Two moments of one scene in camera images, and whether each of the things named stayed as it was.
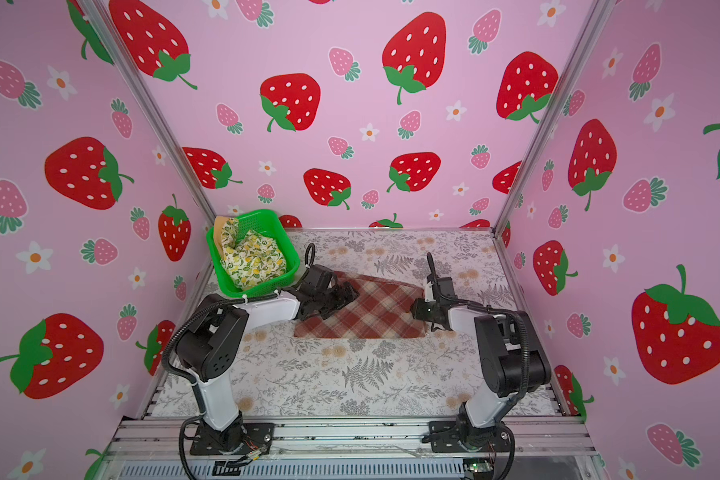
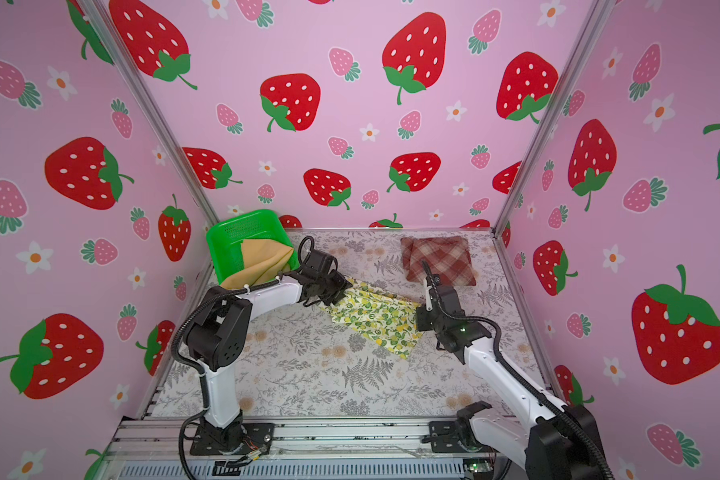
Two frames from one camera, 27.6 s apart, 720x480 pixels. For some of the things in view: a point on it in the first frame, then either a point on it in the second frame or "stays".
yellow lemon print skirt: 251,260 to 384,319
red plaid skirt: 381,310 to 448,257
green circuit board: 477,465 stays
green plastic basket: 268,223 stays
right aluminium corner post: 593,22 stays
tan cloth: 219,222 to 263,259
